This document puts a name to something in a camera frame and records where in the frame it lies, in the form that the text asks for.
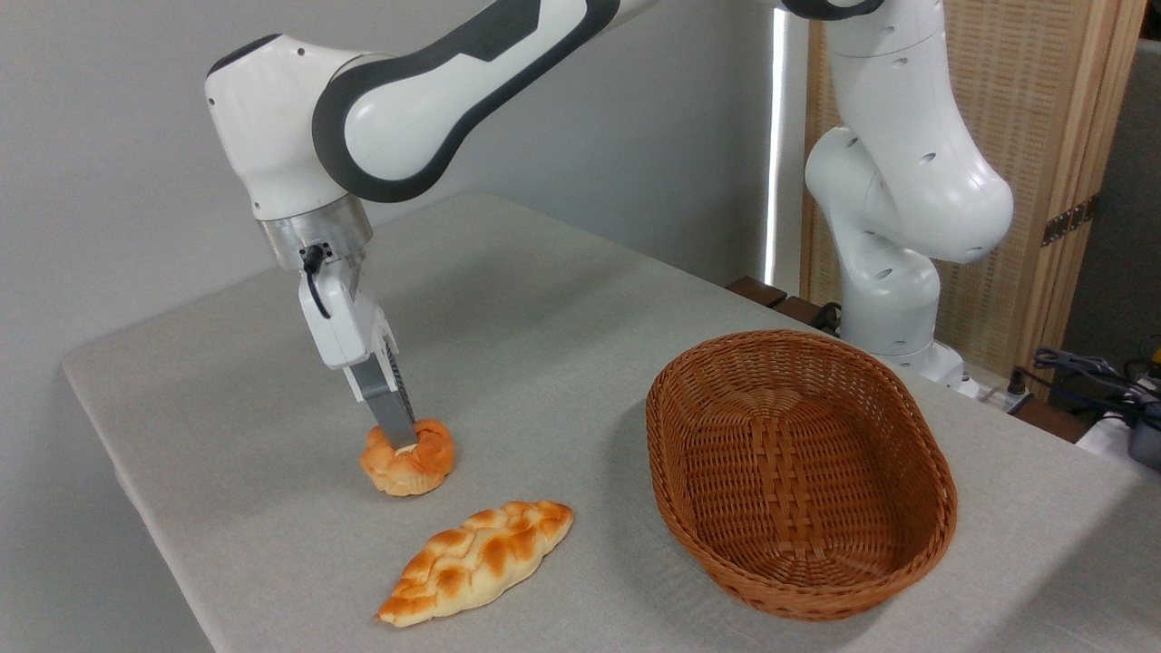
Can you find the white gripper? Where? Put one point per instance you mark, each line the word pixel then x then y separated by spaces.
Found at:
pixel 345 326

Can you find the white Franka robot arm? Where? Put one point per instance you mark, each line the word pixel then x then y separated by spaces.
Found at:
pixel 435 118

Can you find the brown oval wicker basket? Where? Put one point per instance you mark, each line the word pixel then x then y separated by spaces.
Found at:
pixel 798 472

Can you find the dark brown wooden block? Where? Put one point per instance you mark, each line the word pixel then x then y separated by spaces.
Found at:
pixel 756 291
pixel 798 311

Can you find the metal screen hinge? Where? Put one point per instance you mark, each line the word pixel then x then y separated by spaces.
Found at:
pixel 1070 219

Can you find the round golden bread bun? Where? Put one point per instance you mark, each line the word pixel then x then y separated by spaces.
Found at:
pixel 413 473

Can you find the grey tablecloth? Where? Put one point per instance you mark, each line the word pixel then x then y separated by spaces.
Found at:
pixel 544 363

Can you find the long braided bread loaf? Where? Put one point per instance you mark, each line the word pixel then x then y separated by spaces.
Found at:
pixel 476 562

